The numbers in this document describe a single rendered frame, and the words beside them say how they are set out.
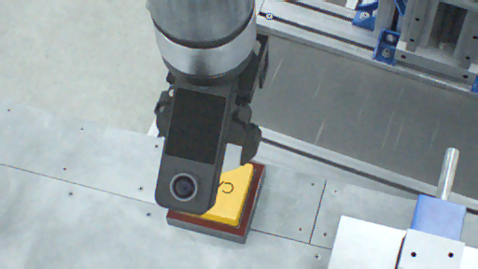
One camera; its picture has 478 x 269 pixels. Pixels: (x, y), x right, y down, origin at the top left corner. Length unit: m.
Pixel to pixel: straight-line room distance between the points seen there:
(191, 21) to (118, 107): 1.29
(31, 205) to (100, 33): 1.08
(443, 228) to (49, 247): 0.38
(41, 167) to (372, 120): 0.80
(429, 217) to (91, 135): 0.36
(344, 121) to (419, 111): 0.13
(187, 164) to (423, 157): 0.94
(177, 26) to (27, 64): 1.38
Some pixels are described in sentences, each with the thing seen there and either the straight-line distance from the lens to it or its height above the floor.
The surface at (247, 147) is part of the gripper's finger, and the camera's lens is 0.80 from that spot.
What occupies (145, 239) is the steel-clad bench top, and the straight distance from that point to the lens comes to 0.93.
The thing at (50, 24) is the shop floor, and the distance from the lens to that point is 2.04.
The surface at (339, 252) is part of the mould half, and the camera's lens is 0.83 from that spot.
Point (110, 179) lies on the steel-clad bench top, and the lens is 0.96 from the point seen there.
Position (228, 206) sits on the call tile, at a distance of 0.90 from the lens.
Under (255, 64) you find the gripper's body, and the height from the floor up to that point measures 1.01.
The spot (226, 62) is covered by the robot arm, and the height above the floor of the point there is 1.09.
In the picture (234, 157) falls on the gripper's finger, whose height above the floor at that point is 0.92.
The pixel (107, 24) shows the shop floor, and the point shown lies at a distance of 2.02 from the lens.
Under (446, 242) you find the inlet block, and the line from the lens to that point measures 0.81.
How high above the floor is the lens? 1.67
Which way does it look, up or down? 64 degrees down
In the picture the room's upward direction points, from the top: 4 degrees counter-clockwise
